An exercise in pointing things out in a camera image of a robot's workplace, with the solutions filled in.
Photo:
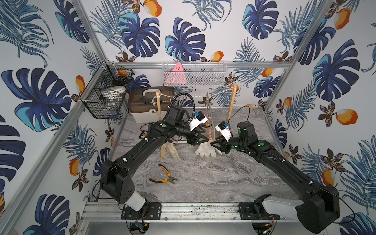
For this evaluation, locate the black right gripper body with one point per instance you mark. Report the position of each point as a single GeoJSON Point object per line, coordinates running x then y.
{"type": "Point", "coordinates": [233, 143]}

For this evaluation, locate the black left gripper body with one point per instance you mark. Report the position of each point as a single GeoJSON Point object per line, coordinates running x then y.
{"type": "Point", "coordinates": [193, 136]}

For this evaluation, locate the white glove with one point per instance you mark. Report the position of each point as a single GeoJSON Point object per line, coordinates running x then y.
{"type": "Point", "coordinates": [207, 150]}

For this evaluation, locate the beige glove red cuff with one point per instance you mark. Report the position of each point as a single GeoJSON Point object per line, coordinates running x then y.
{"type": "Point", "coordinates": [172, 151]}

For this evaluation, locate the wooden drying rack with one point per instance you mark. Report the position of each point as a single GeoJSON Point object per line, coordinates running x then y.
{"type": "Point", "coordinates": [174, 124]}

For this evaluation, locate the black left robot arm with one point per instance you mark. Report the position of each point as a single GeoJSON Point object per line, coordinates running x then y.
{"type": "Point", "coordinates": [116, 176]}

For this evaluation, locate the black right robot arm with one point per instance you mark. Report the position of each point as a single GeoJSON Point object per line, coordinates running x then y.
{"type": "Point", "coordinates": [317, 205]}

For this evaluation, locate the brown lidded storage box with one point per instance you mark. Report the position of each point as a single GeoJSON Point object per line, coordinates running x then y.
{"type": "Point", "coordinates": [149, 104]}

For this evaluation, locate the pink triangular card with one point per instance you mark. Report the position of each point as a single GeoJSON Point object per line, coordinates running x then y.
{"type": "Point", "coordinates": [176, 76]}

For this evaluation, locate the white object in basket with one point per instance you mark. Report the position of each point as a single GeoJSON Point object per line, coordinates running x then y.
{"type": "Point", "coordinates": [113, 93]}

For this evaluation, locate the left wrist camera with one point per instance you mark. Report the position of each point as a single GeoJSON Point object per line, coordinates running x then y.
{"type": "Point", "coordinates": [198, 119]}

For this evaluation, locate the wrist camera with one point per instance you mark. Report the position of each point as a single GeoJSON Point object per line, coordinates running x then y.
{"type": "Point", "coordinates": [198, 119]}
{"type": "Point", "coordinates": [224, 129]}

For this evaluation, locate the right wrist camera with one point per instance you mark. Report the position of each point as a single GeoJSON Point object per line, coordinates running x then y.
{"type": "Point", "coordinates": [224, 129]}

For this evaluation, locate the clear mesh wall tray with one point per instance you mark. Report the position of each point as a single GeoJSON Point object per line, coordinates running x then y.
{"type": "Point", "coordinates": [200, 73]}

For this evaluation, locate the black wire basket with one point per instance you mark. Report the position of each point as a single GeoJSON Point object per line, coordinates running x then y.
{"type": "Point", "coordinates": [106, 76]}

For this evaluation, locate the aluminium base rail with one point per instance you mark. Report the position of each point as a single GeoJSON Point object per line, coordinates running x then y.
{"type": "Point", "coordinates": [191, 211]}

